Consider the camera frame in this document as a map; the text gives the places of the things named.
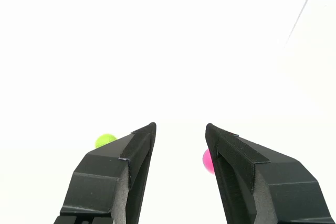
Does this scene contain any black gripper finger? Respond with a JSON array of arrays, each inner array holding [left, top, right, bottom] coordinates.
[[205, 123, 336, 224], [54, 122, 157, 224]]

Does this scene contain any green golf ball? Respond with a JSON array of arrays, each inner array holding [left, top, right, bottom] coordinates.
[[94, 133, 118, 149]]

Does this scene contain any pink golf ball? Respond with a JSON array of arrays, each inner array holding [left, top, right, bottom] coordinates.
[[202, 148, 216, 175]]

